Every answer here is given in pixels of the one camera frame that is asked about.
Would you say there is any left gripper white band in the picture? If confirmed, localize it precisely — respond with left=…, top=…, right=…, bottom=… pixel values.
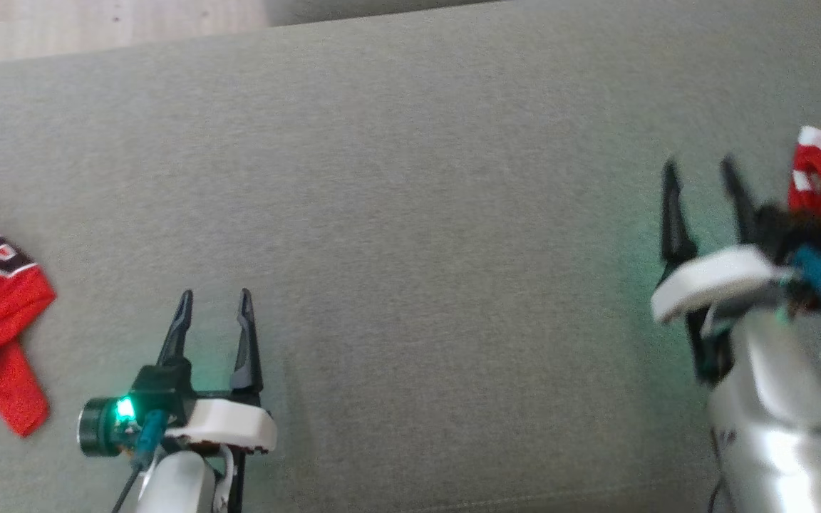
left=131, top=288, right=277, bottom=454

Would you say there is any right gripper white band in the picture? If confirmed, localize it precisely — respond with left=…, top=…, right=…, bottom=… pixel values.
left=651, top=155, right=796, bottom=385

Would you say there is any left arm cable teal plug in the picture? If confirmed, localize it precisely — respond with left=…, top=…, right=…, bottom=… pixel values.
left=111, top=410, right=169, bottom=513

